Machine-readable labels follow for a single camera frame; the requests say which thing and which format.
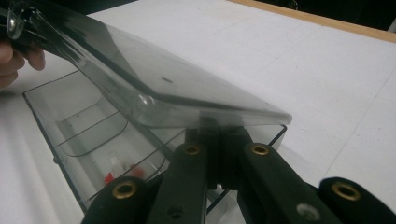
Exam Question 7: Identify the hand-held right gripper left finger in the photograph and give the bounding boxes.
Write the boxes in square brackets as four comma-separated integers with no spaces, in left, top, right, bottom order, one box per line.
[184,117,221,189]

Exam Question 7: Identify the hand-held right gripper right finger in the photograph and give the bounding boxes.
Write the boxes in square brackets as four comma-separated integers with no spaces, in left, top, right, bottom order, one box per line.
[219,121,254,191]

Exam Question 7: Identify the small red and clear clip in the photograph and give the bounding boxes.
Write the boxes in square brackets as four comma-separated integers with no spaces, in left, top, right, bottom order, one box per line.
[103,151,147,185]

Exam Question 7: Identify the transparent grey plastic storage box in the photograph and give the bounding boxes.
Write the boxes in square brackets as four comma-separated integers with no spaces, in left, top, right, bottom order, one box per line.
[0,0,293,217]

